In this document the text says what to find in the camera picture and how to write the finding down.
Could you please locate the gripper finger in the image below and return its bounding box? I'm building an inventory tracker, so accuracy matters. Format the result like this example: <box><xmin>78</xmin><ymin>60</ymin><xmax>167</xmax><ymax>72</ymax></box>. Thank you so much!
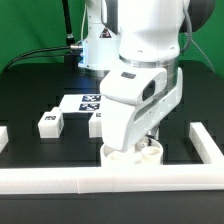
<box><xmin>147</xmin><ymin>127</ymin><xmax>159</xmax><ymax>141</ymax></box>

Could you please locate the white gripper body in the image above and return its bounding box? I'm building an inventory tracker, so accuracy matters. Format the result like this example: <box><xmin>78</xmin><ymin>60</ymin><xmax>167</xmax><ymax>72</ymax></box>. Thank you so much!
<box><xmin>100</xmin><ymin>68</ymin><xmax>183</xmax><ymax>152</ymax></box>

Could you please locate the white round stool seat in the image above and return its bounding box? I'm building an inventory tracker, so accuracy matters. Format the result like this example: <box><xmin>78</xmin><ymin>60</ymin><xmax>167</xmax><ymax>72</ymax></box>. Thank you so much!
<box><xmin>100</xmin><ymin>137</ymin><xmax>163</xmax><ymax>167</ymax></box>

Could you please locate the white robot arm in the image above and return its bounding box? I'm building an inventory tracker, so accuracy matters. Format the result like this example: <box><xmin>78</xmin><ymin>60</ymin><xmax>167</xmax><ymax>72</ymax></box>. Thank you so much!
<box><xmin>79</xmin><ymin>0</ymin><xmax>216</xmax><ymax>152</ymax></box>

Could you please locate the white U-shaped fence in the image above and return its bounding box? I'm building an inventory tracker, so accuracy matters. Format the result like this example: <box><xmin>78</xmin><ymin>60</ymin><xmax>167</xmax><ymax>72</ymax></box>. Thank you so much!
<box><xmin>0</xmin><ymin>122</ymin><xmax>224</xmax><ymax>195</ymax></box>

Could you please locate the white marker sheet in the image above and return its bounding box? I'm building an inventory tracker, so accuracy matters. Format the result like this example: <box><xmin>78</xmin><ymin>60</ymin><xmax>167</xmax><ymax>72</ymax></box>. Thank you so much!
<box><xmin>59</xmin><ymin>94</ymin><xmax>101</xmax><ymax>113</ymax></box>

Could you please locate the black vertical pole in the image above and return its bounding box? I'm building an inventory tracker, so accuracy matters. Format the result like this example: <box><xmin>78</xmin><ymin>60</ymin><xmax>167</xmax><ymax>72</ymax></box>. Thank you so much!
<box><xmin>62</xmin><ymin>0</ymin><xmax>75</xmax><ymax>65</ymax></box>

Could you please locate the white block left edge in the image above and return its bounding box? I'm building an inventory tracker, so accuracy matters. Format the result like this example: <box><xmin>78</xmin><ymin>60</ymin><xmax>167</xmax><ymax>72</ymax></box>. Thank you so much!
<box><xmin>0</xmin><ymin>126</ymin><xmax>9</xmax><ymax>153</ymax></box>

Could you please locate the black cable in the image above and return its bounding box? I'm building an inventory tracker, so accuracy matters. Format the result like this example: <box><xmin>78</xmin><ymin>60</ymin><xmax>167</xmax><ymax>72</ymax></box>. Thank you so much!
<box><xmin>1</xmin><ymin>45</ymin><xmax>84</xmax><ymax>74</ymax></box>

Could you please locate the grey thin cable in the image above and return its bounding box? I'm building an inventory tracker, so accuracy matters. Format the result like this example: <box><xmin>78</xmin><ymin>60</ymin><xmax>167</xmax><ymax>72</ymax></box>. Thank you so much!
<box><xmin>189</xmin><ymin>39</ymin><xmax>216</xmax><ymax>73</ymax></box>

